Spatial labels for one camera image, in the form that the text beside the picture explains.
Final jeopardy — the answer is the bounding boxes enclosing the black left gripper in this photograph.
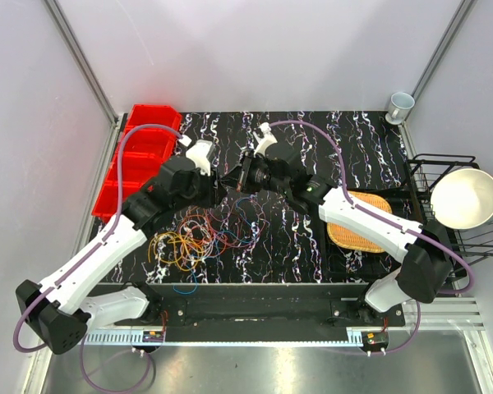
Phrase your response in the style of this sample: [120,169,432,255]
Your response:
[173,164,228,213]

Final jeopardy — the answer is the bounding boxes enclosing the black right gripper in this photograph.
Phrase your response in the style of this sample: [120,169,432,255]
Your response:
[221,150,289,196]

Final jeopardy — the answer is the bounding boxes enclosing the pink cable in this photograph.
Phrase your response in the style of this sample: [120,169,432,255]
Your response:
[188,196,272,255]

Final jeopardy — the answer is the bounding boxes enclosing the yellow cable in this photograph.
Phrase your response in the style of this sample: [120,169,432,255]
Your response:
[147,231,209,270]

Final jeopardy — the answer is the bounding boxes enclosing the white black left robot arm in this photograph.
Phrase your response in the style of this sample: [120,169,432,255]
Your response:
[13,157,226,355]

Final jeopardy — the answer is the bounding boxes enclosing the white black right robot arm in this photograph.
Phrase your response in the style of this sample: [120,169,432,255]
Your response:
[222,143,452,326]

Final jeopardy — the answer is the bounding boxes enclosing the red storage bin row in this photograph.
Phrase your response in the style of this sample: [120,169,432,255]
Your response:
[91,104,182,222]

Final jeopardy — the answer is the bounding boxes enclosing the woven bamboo tray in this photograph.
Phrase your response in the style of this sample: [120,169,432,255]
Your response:
[325,190,393,254]

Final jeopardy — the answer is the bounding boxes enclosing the white mug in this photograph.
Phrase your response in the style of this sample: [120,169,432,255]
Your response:
[385,92,416,125]

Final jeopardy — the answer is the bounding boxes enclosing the white bowl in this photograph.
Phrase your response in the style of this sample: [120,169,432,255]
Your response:
[430,168,493,230]

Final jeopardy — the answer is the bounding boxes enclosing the orange cable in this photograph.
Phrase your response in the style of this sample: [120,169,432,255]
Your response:
[176,204,214,272]

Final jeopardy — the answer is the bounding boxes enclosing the purple right arm hose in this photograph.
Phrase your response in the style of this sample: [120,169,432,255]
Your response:
[266,120,476,356]

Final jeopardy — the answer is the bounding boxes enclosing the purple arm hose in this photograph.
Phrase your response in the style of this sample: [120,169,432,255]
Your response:
[12,124,190,390]
[266,120,476,356]

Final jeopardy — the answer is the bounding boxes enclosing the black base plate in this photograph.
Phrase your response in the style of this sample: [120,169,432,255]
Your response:
[117,283,406,328]

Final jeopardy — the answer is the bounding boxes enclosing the black wire dish rack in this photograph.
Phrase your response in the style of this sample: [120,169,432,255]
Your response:
[403,153,493,266]

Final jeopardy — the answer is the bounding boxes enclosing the purple left arm hose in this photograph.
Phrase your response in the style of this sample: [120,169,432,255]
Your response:
[12,124,190,390]

